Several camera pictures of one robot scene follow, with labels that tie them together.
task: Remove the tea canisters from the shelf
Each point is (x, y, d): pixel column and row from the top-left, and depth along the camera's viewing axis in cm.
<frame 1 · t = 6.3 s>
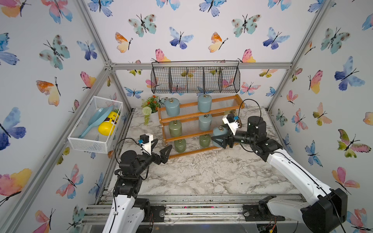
left hand: (165, 142, 71), fingers open
right hand: (216, 131, 70), fingers open
wooden three-tier shelf: (191, 131, 93), point 14 cm above the table
yellow bottle: (107, 128, 71), point 32 cm above the table
artificial flower plant: (150, 109, 103), point 15 cm above the table
green canister middle left: (175, 128, 83), point 23 cm above the table
blue canister middle centre: (205, 122, 86), point 22 cm above the table
yellow-green canister middle right: (230, 111, 86), point 27 cm above the table
green canister bottom left: (180, 145, 92), point 8 cm above the table
green canister bottom centre: (203, 141, 95), point 8 cm above the table

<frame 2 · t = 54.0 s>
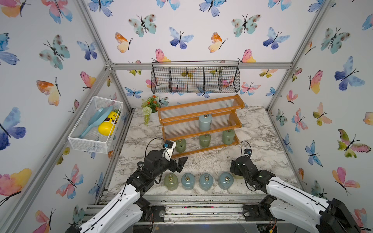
left hand: (181, 153, 76), fingers open
right hand: (239, 163, 86), fingers open
green canister middle left: (171, 181, 79), point 8 cm above the table
blue canister top left: (188, 181, 79), point 8 cm above the table
blue canister top right: (206, 181, 79), point 8 cm above the table
blue canister top middle: (226, 180, 78), point 9 cm above the table
green canister bottom right: (228, 136, 95), point 9 cm above the table
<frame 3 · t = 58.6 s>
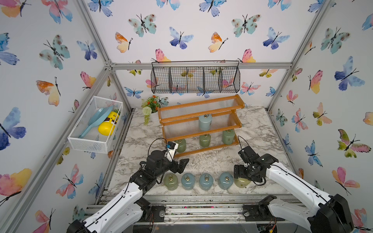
left hand: (182, 155, 78), fingers open
right hand: (243, 174, 80), fingers open
yellow-green canister middle right: (242, 182, 79), point 7 cm above the table
the other named things where they were.

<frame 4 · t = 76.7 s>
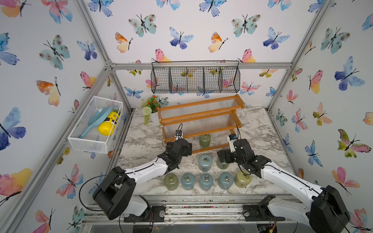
left hand: (184, 142, 88), fingers open
right hand: (226, 150, 84), fingers open
blue canister middle centre: (205, 162, 85), point 9 cm above the table
green canister bottom right: (222, 165, 88), point 5 cm above the table
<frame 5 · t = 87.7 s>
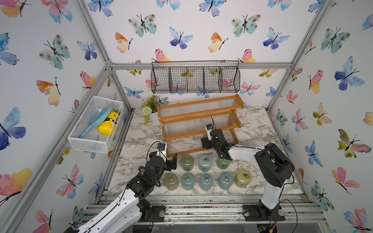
left hand: (169, 152, 79), fingers open
right hand: (207, 135, 95), fingers open
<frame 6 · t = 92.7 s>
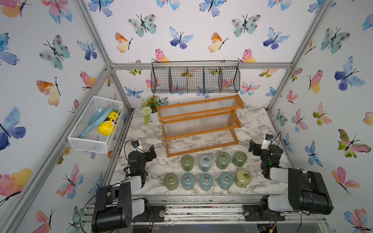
left hand: (147, 145, 90), fingers open
right hand: (260, 140, 90), fingers open
